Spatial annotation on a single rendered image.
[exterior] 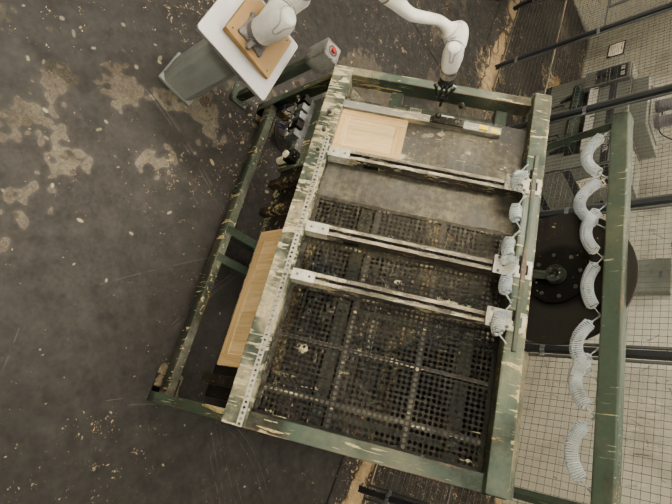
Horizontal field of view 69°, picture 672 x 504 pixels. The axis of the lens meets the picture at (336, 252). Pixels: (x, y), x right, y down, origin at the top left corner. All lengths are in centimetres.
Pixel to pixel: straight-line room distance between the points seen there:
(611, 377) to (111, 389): 259
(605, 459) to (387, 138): 197
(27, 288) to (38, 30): 137
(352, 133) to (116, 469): 234
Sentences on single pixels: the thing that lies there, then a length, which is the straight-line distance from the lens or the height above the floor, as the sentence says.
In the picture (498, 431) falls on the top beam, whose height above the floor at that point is 181.
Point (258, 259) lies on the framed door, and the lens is 321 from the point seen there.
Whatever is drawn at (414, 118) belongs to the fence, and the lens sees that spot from 308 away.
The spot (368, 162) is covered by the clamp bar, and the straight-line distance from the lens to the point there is 285.
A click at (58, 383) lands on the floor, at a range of 302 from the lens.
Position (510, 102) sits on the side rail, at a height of 166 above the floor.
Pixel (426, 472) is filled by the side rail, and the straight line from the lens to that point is 245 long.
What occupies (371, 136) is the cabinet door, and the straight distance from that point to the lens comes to 302.
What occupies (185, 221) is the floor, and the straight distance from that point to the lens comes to 332.
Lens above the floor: 285
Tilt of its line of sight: 43 degrees down
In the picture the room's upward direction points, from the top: 84 degrees clockwise
